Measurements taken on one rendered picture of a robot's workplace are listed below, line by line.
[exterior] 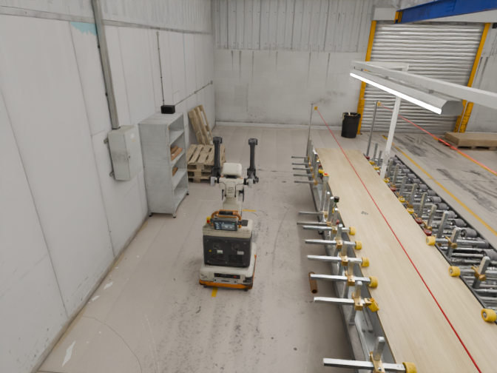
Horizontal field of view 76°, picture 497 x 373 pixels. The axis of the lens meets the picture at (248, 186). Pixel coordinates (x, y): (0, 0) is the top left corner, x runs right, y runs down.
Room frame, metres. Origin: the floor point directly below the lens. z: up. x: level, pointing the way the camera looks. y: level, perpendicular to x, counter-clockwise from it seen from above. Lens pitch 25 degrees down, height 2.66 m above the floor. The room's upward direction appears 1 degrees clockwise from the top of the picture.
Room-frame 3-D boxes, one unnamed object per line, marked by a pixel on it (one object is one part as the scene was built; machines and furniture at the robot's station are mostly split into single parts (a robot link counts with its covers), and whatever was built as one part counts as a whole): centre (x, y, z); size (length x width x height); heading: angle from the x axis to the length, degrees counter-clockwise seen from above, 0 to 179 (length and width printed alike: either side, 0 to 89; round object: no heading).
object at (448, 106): (3.02, -1.23, 2.34); 2.40 x 0.12 x 0.08; 176
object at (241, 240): (3.09, 0.22, 0.59); 0.55 x 0.34 x 0.83; 85
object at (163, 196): (4.95, 1.38, 0.78); 0.90 x 0.45 x 1.55; 176
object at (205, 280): (3.18, 0.21, 0.16); 0.67 x 0.64 x 0.25; 175
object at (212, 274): (2.85, 0.22, 0.23); 0.41 x 0.02 x 0.08; 85
